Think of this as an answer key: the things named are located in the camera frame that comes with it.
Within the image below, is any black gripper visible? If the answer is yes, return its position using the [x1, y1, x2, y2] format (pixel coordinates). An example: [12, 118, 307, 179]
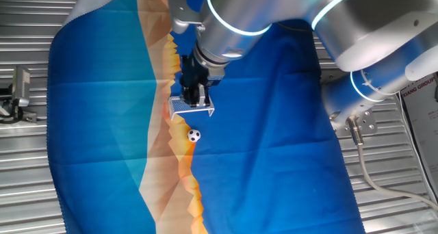
[180, 54, 225, 108]

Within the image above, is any small black white soccer ball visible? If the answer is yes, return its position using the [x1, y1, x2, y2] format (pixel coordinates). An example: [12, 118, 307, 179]
[187, 129, 202, 143]

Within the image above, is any white mesh toy goal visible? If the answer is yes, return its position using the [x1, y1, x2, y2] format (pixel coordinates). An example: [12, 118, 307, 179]
[168, 95, 216, 121]

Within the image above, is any blue mountain print cloth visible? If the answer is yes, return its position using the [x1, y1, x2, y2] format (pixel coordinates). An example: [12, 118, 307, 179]
[47, 0, 366, 234]

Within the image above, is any printed cardboard box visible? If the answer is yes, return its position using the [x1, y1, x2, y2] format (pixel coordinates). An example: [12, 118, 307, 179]
[399, 73, 438, 197]

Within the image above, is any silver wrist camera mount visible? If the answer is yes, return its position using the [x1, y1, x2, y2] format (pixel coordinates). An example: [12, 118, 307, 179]
[166, 0, 203, 35]

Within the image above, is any thick grey base cable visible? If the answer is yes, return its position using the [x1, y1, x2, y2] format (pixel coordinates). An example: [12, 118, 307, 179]
[346, 116, 438, 211]

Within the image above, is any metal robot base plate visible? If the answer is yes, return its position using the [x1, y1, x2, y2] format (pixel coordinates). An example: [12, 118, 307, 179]
[330, 107, 378, 138]

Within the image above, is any grey camera on stand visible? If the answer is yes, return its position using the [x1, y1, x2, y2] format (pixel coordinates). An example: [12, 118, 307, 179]
[12, 66, 31, 107]

